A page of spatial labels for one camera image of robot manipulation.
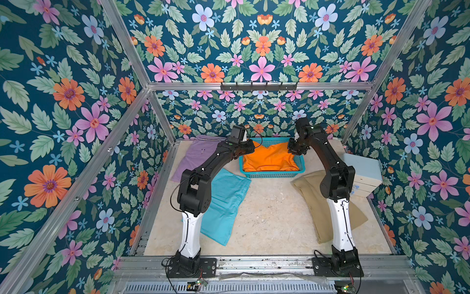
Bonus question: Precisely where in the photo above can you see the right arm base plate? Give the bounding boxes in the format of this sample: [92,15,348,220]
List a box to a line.
[312,257,364,278]

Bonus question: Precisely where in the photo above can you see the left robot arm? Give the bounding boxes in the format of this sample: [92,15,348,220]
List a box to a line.
[176,125,255,262]

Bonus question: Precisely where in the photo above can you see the teal pants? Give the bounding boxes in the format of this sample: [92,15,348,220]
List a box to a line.
[201,169,252,246]

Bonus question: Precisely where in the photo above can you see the purple pants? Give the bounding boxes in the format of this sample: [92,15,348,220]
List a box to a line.
[171,135,225,183]

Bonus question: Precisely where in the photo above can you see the light blue drawer cabinet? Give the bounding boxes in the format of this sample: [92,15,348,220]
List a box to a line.
[341,153,383,198]

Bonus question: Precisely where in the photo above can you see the beige pants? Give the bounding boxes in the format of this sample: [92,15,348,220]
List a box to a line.
[290,171,368,244]

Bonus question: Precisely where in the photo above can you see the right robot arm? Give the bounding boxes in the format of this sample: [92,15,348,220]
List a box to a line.
[288,118,359,271]

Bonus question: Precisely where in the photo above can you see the black wall hook rail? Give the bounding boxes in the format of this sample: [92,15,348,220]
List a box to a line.
[220,82,298,92]

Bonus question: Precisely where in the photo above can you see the teal plastic basket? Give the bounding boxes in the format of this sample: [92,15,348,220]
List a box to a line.
[239,137,306,178]

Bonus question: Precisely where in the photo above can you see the orange pants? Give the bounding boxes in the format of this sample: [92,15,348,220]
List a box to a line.
[242,142,299,172]

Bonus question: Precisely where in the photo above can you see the white perforated front rail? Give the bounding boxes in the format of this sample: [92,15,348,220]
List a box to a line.
[123,281,337,294]

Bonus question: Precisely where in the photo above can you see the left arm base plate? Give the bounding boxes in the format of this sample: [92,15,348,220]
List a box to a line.
[166,258,217,278]

